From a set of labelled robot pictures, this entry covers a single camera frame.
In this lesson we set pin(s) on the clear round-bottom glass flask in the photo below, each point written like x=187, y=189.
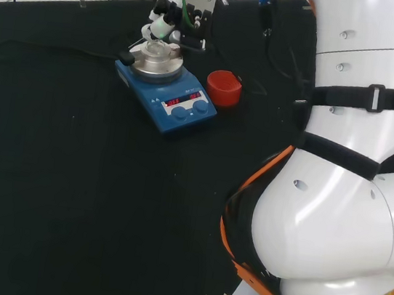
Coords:
x=156, y=48

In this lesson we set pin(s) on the red ribbed flask stand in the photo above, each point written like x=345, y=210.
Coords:
x=224, y=87

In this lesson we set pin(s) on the heater with blue base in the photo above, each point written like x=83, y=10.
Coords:
x=173, y=104

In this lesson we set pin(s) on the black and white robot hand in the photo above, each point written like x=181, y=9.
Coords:
x=163, y=21

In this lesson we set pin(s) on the thin metal probe rod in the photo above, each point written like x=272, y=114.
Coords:
x=137, y=43

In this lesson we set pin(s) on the black bench cloth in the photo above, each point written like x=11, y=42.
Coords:
x=70, y=159

